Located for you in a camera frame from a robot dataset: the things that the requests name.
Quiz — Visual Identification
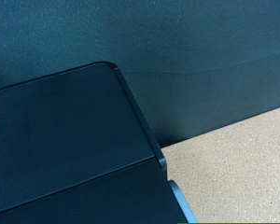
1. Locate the silver Keurig lid handle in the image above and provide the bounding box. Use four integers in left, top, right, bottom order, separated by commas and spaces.
167, 180, 199, 224

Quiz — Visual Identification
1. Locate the black Keurig coffee machine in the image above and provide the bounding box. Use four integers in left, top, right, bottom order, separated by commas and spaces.
0, 60, 189, 224

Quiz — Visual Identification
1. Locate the dark grey curtain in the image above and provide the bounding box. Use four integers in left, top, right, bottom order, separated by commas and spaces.
0, 0, 280, 149

